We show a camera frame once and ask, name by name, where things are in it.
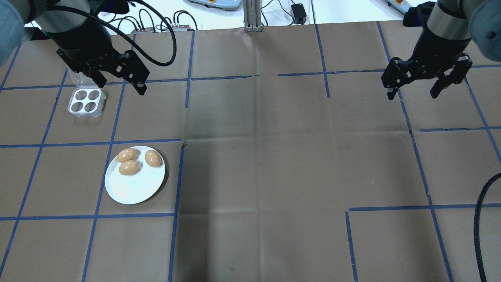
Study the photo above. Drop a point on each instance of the aluminium profile post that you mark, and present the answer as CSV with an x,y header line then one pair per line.
x,y
252,15

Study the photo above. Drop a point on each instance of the brown egg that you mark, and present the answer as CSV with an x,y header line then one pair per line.
x,y
153,158
128,167
126,155

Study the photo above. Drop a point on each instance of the black power adapter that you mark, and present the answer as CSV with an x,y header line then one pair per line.
x,y
299,12

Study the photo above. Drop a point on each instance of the blue grey teach pendant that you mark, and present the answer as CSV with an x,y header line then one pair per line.
x,y
215,3
399,4

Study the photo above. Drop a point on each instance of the clear plastic egg carton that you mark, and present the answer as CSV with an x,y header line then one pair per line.
x,y
86,100

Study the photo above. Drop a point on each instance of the white round plate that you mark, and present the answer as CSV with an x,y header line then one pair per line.
x,y
133,188

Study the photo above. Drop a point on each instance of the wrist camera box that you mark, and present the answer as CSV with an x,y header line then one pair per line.
x,y
115,6
417,15

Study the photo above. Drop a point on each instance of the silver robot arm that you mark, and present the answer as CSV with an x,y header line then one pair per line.
x,y
9,27
446,23

